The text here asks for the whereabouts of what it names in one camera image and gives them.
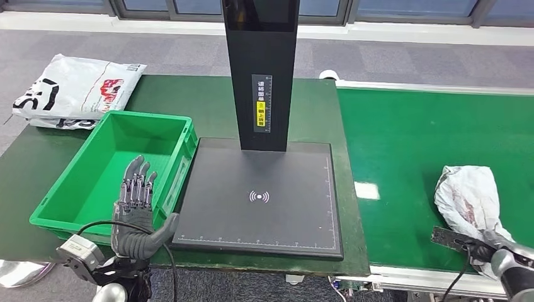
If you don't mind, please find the grey parcel bag red print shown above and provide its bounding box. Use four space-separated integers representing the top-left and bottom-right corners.
433 165 516 281

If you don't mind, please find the green conveyor belt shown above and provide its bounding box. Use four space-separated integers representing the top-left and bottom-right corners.
337 87 534 274

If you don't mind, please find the grey yellow scanner label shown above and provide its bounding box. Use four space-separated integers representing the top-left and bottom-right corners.
251 74 273 133

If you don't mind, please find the dark green table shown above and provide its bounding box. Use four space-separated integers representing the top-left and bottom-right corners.
0 74 372 277

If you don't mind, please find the dark window frame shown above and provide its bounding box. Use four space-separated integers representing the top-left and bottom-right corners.
0 0 534 28

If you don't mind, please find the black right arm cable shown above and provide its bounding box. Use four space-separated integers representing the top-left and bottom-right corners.
441 245 473 302

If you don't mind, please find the aluminium conveyor frame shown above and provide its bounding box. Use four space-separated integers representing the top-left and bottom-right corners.
327 79 534 299

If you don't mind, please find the round chrome stand base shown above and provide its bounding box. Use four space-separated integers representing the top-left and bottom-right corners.
0 259 56 289

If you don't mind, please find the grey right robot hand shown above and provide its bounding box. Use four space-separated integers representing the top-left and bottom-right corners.
457 230 500 264

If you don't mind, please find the conveyor electronics board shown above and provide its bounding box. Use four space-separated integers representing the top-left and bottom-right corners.
329 277 385 295

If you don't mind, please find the black inbound scanner machine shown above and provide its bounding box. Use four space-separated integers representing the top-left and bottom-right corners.
170 0 346 262

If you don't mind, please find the white parcel bag black print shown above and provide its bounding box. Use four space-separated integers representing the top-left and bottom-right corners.
28 118 99 131

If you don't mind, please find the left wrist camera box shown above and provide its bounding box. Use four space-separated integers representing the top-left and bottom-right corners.
55 233 106 274

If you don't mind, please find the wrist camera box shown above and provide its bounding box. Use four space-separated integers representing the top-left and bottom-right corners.
430 225 474 254
55 233 106 274

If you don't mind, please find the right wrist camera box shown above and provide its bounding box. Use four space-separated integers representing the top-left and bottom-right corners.
430 225 474 254

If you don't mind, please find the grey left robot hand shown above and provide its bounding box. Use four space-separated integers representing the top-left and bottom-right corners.
110 155 180 260

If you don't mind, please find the green plastic crate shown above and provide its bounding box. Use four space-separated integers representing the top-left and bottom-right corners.
29 109 199 246

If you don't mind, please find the white parcel bag red print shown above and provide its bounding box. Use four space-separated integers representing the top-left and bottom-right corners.
12 53 147 121

